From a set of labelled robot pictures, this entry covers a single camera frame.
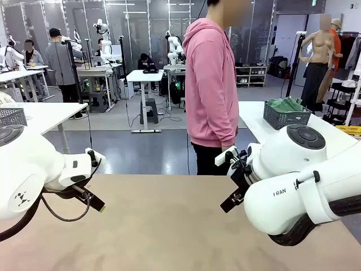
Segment white desk with equipment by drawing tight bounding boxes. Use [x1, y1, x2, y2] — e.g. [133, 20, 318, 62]
[76, 62, 124, 113]
[163, 64, 187, 111]
[0, 64, 56, 103]

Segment black bags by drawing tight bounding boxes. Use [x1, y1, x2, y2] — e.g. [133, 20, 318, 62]
[267, 55, 292, 80]

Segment seated person in dark clothes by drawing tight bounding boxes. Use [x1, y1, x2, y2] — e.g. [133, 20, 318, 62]
[94, 38, 105, 58]

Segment black stand with white top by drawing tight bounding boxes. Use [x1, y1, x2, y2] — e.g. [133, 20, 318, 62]
[285, 31, 307, 98]

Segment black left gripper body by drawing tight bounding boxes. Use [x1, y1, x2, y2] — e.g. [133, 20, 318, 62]
[44, 183, 92, 203]

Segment thick black left arm hose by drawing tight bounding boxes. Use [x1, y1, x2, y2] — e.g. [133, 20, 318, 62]
[0, 194, 43, 242]

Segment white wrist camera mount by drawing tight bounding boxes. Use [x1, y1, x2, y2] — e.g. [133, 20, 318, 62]
[85, 147, 107, 168]
[214, 146, 239, 167]

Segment nude mannequin with dark skirt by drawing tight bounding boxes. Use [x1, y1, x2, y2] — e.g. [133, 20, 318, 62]
[298, 14, 338, 112]

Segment person in grey coat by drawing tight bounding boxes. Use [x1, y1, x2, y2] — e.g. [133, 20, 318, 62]
[44, 27, 86, 120]

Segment white metal rack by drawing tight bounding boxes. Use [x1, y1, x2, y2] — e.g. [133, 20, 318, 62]
[344, 67, 361, 128]

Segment crumpled green towel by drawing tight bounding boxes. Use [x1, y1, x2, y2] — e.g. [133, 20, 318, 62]
[267, 96, 305, 113]

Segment wooden shoe shelf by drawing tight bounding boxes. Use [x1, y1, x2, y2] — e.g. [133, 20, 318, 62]
[235, 65, 268, 88]

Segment beige striped cloth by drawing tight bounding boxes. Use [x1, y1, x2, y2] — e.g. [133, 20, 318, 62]
[0, 91, 16, 108]

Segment white standing desk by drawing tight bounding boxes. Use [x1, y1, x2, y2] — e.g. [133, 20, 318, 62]
[126, 69, 165, 134]

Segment person's right forearm pink sleeve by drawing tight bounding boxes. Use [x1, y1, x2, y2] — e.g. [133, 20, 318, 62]
[216, 111, 240, 149]

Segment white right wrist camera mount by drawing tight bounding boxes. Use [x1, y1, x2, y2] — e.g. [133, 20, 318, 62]
[214, 146, 239, 167]

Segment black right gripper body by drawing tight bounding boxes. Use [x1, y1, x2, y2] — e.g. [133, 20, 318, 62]
[230, 165, 255, 196]

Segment thick black arm hose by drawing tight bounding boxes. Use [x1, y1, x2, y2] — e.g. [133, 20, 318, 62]
[267, 194, 361, 247]
[0, 194, 43, 242]

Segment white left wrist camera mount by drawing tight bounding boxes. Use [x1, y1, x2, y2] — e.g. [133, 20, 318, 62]
[85, 147, 107, 168]

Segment black tripod stand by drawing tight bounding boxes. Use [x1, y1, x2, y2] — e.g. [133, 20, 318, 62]
[118, 34, 130, 100]
[64, 39, 85, 104]

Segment black hanging power cable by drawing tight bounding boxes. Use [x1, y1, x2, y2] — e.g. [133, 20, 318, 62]
[84, 104, 95, 151]

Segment clothes rack with dark garments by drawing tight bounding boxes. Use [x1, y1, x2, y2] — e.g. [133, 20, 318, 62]
[337, 30, 361, 72]

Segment white computer case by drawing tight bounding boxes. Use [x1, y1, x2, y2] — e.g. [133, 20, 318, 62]
[118, 78, 135, 100]

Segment thick black right arm hose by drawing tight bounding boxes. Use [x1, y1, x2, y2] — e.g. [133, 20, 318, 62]
[267, 194, 361, 247]

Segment grey perforated metal basket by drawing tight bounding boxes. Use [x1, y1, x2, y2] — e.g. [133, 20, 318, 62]
[0, 107, 28, 128]

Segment thin black left gripper cable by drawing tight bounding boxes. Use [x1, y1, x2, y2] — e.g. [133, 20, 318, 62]
[40, 158, 103, 222]

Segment person in pink hoodie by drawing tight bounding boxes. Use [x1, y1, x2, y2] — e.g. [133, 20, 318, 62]
[182, 0, 254, 176]

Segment black computer with coloured light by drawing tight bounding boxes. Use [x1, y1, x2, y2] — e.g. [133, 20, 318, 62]
[168, 77, 186, 106]

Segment black wheeled cart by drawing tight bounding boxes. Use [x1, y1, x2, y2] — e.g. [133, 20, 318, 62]
[322, 81, 358, 125]

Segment seated person in grey jacket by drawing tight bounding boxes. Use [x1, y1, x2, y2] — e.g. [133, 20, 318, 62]
[21, 39, 46, 68]

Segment yellow crate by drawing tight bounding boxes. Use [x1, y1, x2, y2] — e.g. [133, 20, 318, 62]
[334, 125, 361, 141]

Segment mannequin with orange shirt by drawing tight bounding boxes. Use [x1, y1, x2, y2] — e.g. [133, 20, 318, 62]
[315, 18, 344, 104]

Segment large white table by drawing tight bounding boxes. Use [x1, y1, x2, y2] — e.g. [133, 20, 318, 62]
[0, 102, 89, 155]
[238, 100, 361, 149]

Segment person in black leaning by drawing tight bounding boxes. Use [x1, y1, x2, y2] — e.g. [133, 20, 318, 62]
[137, 53, 159, 91]

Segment grey plastic step stool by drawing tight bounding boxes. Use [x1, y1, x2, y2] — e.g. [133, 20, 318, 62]
[139, 98, 160, 125]
[88, 90, 110, 114]

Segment dark grey slotted basket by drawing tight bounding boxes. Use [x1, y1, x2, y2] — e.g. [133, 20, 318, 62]
[263, 100, 312, 131]

